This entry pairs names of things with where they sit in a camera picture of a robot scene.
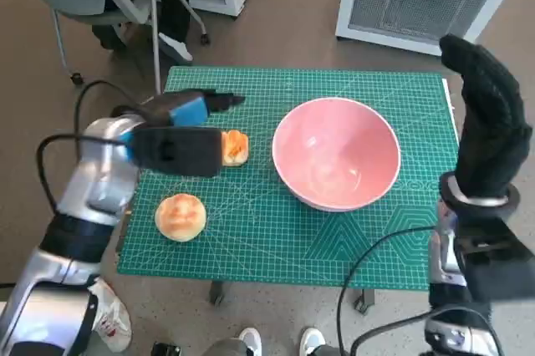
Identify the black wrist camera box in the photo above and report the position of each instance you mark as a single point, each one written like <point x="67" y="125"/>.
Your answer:
<point x="179" y="151"/>
<point x="497" y="264"/>

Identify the pink bowl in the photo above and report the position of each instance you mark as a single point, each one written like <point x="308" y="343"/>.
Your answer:
<point x="334" y="151"/>

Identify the person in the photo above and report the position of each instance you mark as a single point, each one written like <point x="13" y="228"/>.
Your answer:
<point x="110" y="318"/>
<point x="175" y="9"/>

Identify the round toy bread bun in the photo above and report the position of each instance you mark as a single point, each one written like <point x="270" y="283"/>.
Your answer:
<point x="179" y="218"/>

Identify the black table leg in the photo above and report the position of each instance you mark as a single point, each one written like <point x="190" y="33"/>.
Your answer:
<point x="217" y="293"/>
<point x="365" y="301"/>

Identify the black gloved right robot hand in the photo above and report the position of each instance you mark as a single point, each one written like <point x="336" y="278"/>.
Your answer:
<point x="493" y="122"/>

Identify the long orange toy bread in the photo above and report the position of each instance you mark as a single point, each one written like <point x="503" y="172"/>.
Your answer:
<point x="236" y="149"/>

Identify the white shoe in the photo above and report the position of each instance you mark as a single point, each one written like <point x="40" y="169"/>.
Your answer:
<point x="313" y="341"/>
<point x="251" y="341"/>

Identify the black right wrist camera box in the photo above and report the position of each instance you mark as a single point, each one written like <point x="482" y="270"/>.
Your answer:
<point x="497" y="264"/>

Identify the small black device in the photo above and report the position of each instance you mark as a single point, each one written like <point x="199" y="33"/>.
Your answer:
<point x="167" y="349"/>

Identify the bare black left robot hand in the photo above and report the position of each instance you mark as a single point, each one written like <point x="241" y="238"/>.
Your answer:
<point x="188" y="110"/>

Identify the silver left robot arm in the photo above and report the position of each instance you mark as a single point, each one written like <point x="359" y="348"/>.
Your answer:
<point x="96" y="172"/>

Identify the green cutting mat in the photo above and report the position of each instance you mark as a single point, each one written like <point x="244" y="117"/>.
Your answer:
<point x="259" y="222"/>

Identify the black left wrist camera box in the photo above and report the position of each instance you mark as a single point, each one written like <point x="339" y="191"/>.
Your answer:
<point x="179" y="151"/>

